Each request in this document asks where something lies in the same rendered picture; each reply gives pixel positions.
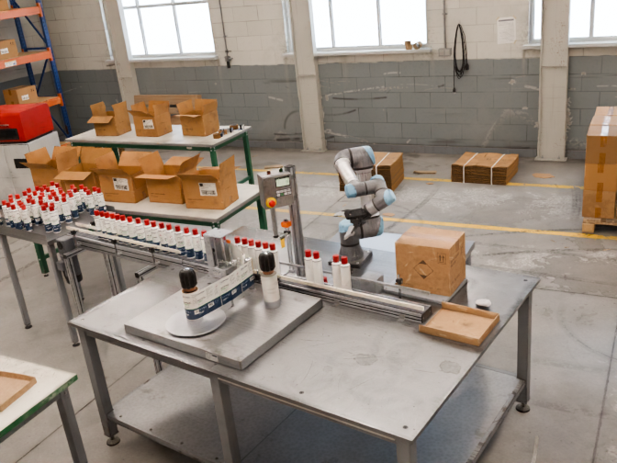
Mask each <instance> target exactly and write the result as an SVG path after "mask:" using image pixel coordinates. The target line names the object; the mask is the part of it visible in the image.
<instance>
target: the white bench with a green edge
mask: <svg viewBox="0 0 617 463"><path fill-rule="evenodd" d="M0 370H2V371H7V372H14V373H19V374H24V375H28V376H32V377H36V380H37V383H36V384H35V385H34V386H33V387H32V388H31V389H29V390H28V391H27V392H26V393H25V394H23V395H22V396H21V397H20V398H18V399H17V400H16V401H15V402H13V403H12V404H11V405H10V406H8V407H7V408H6V409H5V410H4V411H2V412H0V444H1V443H2V442H4V441H5V440H6V439H7V438H8V437H9V436H10V435H12V434H13V433H15V432H16V431H17V430H18V429H20V428H21V427H22V426H24V425H25V424H26V423H28V422H29V421H31V420H32V419H33V418H34V417H36V416H37V415H38V414H40V413H41V412H43V411H44V410H45V409H47V408H48V407H49V406H50V405H52V404H53V403H54V402H55V401H56V403H57V406H58V410H59V413H60V416H61V419H62V425H63V429H64V432H65V435H66V438H67V442H68V445H69V448H70V451H71V455H72V459H73V463H88V461H87V457H86V453H85V451H84V444H83V441H82V437H81V434H80V431H79V427H78V423H77V421H76V417H75V413H74V410H73V404H72V401H71V397H70V393H69V391H68V387H69V386H70V385H72V384H73V383H74V382H75V381H76V380H77V379H78V377H77V374H74V373H71V372H67V371H63V370H59V369H56V368H52V367H45V366H42V365H38V364H34V363H30V362H27V361H22V360H18V359H15V358H11V357H7V356H0Z"/></svg>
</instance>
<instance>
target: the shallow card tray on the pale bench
mask: <svg viewBox="0 0 617 463"><path fill-rule="evenodd" d="M36 383H37V380H36V377H32V376H28V375H24V374H19V373H14V372H7V371H2V370H0V412H2V411H4V410H5V409H6V408H7V407H8V406H10V405H11V404H12V403H13V402H15V401H16V400H17V399H18V398H20V397H21V396H22V395H23V394H25V393H26V392H27V391H28V390H29V389H31V388H32V387H33V386H34V385H35V384H36Z"/></svg>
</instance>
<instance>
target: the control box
mask: <svg viewBox="0 0 617 463"><path fill-rule="evenodd" d="M283 171H284V173H279V169H276V170H272V171H270V172H271V175H266V172H262V173H258V174H257V179H258V187H259V193H260V200H261V206H262V207H263V208H264V209H265V210H268V209H275V208H280V207H283V206H288V205H293V204H294V199H293V191H292V183H291V174H290V173H289V172H288V171H285V170H284V168H283ZM286 175H289V180H290V186H282V187H278V188H276V187H275V178H277V177H281V176H286ZM290 187H291V192H292V195H287V196H282V197H278V198H277V197H276V192H275V191H276V190H280V189H285V188H290ZM271 200H274V201H275V206H274V207H270V206H269V201H271Z"/></svg>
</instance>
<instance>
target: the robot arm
mask: <svg viewBox="0 0 617 463"><path fill-rule="evenodd" d="M375 163H376V159H375V156H374V153H373V150H372V148H371V147H370V146H361V147H355V148H350V149H344V150H341V151H340V152H338V153H337V155H336V156H335V158H334V161H333V165H334V168H335V170H336V171H337V172H338V173H340V175H341V177H342V180H343V182H344V184H345V187H344V191H345V195H346V197H348V198H356V197H360V200H361V208H360V209H345V210H342V211H340V212H338V213H336V214H334V215H333V217H338V216H340V217H341V216H344V217H345V218H346V219H344V220H342V221H341V222H340V223H339V234H340V242H341V248H340V252H339V258H340V259H341V257H342V256H347V259H348V262H352V261H357V260H360V259H362V258H363V257H364V250H363V248H362V246H361V244H360V239H365V238H371V237H376V236H380V235H382V233H383V231H384V221H383V217H382V216H380V215H379V213H378V212H379V211H380V210H382V209H384V208H386V207H387V206H390V205H391V204H392V203H393V202H395V201H396V196H395V195H394V193H393V191H392V190H390V189H387V186H386V182H385V180H384V178H383V176H382V175H374V176H372V174H371V171H372V169H373V165H374V164H375ZM352 168H353V169H352ZM354 172H356V173H357V176H356V175H355V173H354ZM341 260H342V259H341Z"/></svg>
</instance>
